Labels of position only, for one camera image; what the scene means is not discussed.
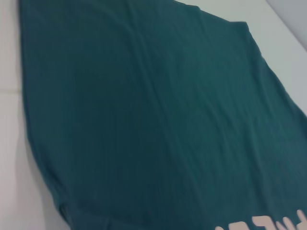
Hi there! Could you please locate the teal t-shirt with FREE print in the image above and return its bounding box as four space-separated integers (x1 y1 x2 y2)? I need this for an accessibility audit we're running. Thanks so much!
18 0 307 230

